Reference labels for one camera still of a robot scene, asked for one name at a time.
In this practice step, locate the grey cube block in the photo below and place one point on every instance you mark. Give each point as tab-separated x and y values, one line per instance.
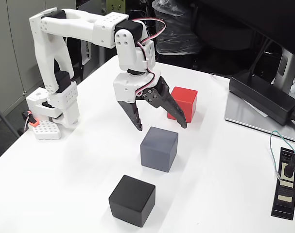
158	150

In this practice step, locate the black cube block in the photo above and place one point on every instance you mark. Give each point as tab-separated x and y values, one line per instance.
131	201

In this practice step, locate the red cube block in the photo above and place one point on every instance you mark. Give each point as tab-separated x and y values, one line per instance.
188	102

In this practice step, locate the black computer tower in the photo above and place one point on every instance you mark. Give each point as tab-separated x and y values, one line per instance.
75	55

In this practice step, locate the plastic-wrapped black bin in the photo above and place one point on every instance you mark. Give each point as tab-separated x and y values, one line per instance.
178	31

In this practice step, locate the green metal panel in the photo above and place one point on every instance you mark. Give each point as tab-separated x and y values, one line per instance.
115	6

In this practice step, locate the black power adapter brick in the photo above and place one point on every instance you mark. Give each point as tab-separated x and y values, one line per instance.
259	94

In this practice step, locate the silver monitor stand neck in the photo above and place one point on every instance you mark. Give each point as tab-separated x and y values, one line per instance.
287	65

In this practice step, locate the black monitor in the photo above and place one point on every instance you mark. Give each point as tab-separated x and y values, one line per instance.
271	17

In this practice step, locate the black power plug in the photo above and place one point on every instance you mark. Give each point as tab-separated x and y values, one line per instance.
288	170

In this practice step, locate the black power strip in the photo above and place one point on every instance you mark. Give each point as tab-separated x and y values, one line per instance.
284	208

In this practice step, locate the silver metal post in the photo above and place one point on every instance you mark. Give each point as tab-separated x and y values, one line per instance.
102	55

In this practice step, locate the silver monitor base plate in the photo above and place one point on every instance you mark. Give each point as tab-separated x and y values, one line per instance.
242	114

